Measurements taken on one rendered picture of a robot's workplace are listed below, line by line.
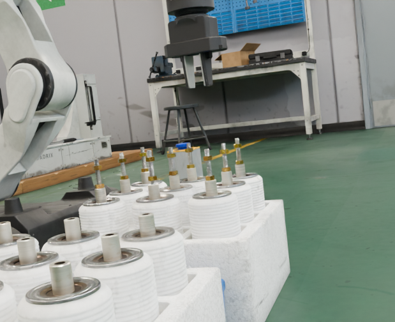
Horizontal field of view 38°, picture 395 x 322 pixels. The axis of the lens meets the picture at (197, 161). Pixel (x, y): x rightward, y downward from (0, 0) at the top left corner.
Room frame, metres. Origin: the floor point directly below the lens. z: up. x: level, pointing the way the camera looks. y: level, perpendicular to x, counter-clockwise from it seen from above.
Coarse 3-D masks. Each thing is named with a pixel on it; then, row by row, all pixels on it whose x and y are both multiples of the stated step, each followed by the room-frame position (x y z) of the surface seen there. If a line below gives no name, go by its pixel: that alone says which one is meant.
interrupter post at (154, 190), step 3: (156, 183) 1.13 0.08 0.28; (150, 186) 1.12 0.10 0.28; (153, 186) 1.12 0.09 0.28; (156, 186) 1.12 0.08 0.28; (150, 189) 1.12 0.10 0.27; (153, 189) 1.12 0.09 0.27; (156, 189) 1.12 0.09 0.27; (159, 189) 1.13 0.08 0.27; (150, 192) 1.12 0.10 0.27; (153, 192) 1.12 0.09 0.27; (156, 192) 1.12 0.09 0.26; (159, 192) 1.13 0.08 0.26; (150, 195) 1.12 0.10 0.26; (153, 195) 1.12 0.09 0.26; (156, 195) 1.12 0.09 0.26; (159, 195) 1.13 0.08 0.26; (150, 198) 1.12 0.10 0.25; (153, 198) 1.12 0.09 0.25; (156, 198) 1.12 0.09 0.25; (159, 198) 1.12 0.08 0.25
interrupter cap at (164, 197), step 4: (144, 196) 1.16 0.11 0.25; (148, 196) 1.16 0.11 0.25; (160, 196) 1.15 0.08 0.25; (164, 196) 1.14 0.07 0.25; (168, 196) 1.13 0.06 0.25; (172, 196) 1.12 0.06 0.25; (136, 200) 1.12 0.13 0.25; (140, 200) 1.12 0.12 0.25; (144, 200) 1.11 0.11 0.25; (148, 200) 1.11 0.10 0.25; (152, 200) 1.10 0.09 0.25; (156, 200) 1.09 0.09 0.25; (160, 200) 1.10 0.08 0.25; (164, 200) 1.10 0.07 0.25
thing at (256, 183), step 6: (234, 180) 1.28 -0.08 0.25; (240, 180) 1.27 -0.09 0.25; (246, 180) 1.27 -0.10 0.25; (252, 180) 1.28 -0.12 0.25; (258, 180) 1.29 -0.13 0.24; (252, 186) 1.27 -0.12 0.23; (258, 186) 1.28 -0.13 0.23; (252, 192) 1.27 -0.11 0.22; (258, 192) 1.28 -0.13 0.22; (252, 198) 1.27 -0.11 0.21; (258, 198) 1.28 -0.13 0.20; (258, 204) 1.28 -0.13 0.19; (264, 204) 1.30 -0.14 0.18; (258, 210) 1.28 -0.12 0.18
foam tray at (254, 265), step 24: (264, 216) 1.19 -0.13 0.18; (192, 240) 1.04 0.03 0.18; (216, 240) 1.02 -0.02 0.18; (240, 240) 1.00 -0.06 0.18; (264, 240) 1.13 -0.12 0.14; (192, 264) 1.03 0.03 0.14; (216, 264) 1.01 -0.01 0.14; (240, 264) 1.00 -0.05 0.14; (264, 264) 1.11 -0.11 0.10; (288, 264) 1.35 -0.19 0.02; (240, 288) 1.00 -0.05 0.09; (264, 288) 1.09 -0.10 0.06; (240, 312) 1.00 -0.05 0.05; (264, 312) 1.07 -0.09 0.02
